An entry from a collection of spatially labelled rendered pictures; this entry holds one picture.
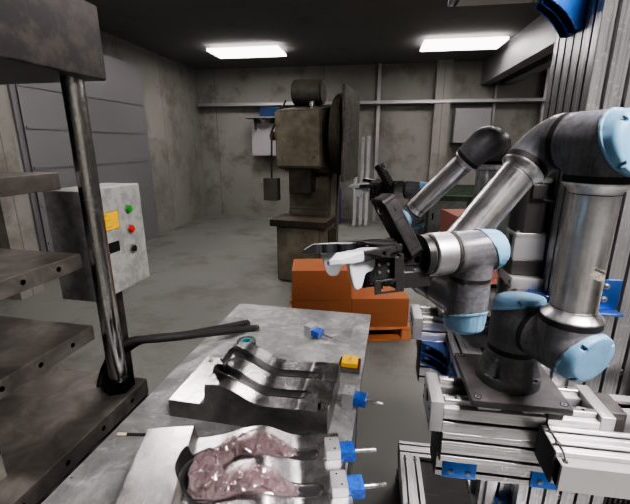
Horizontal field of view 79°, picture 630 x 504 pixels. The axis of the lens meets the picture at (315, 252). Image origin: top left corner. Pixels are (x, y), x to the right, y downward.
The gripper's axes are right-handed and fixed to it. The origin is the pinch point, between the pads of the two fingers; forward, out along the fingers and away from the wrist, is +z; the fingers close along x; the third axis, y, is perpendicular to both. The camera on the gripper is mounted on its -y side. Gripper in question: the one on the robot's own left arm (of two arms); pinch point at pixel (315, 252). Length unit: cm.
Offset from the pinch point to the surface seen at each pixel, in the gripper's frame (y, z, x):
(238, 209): 12, -73, 869
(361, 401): 56, -27, 48
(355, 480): 57, -13, 18
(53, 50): -48, 49, 60
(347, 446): 55, -15, 28
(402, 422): 129, -91, 136
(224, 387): 46, 14, 53
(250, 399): 50, 7, 50
